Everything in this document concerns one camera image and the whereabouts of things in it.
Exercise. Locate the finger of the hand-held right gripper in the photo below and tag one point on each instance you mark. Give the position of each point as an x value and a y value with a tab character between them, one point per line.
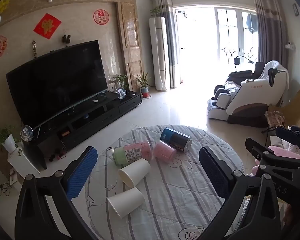
287	133
261	148

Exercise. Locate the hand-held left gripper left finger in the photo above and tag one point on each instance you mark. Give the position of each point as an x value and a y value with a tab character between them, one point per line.
81	172

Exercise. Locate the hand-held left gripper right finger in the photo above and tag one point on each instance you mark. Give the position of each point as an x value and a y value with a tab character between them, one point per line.
215	173

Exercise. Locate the white paper cup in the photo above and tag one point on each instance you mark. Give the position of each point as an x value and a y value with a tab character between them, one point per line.
126	201
133	172

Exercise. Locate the pink plastic cup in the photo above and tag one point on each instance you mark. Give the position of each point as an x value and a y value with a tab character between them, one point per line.
165	150

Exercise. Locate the pink fluffy cushion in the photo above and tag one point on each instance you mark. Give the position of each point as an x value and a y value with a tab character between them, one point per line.
285	151

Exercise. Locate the patterned cloth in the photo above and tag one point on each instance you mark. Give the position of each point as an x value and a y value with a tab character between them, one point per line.
275	118

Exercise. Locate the blue and black can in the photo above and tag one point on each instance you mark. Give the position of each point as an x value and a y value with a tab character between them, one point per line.
176	140

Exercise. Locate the striped grey tablecloth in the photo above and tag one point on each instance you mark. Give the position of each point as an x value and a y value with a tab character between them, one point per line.
170	200

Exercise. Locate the white and black massage chair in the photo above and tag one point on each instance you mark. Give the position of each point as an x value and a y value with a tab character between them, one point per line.
247	97

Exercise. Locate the pink and green can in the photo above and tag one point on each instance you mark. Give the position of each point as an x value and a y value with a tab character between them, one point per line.
131	153

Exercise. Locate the white side cabinet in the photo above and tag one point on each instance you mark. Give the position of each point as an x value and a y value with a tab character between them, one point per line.
17	165

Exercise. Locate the white cloth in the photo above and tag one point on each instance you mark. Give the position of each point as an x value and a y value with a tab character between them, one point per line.
271	68

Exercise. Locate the black television stand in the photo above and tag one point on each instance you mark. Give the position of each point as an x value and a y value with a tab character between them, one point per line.
110	110

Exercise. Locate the potted plant in white pot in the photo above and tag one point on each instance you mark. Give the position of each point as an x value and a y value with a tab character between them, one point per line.
8	141

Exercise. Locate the black gooseneck phone holder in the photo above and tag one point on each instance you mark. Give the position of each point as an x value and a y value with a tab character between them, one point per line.
238	61

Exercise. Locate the black flat screen television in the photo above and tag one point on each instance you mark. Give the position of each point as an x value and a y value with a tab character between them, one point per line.
57	85

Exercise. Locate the green plant in vase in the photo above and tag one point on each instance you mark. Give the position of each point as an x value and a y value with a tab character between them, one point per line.
120	80

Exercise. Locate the grey striped curtain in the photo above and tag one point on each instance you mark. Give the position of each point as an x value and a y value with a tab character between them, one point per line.
271	30
168	35

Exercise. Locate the potted plant in red pot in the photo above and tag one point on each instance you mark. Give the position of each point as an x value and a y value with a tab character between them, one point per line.
144	87

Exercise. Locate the glass balcony door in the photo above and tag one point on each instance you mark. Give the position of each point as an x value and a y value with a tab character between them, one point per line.
202	45

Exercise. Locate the white standing air conditioner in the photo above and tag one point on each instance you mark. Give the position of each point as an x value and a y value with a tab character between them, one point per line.
159	55

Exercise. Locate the red diamond paper decoration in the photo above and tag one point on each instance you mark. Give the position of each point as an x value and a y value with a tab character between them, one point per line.
47	26

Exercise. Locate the small potted green plant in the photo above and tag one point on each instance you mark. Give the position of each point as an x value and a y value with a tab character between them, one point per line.
155	12

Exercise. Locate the white wall device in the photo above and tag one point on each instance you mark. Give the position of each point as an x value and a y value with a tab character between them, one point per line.
290	45

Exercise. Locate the hanging wall ornament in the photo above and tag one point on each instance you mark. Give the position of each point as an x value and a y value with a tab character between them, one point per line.
35	50

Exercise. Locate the small dark wall planter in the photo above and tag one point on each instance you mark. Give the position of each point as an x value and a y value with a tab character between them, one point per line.
66	38

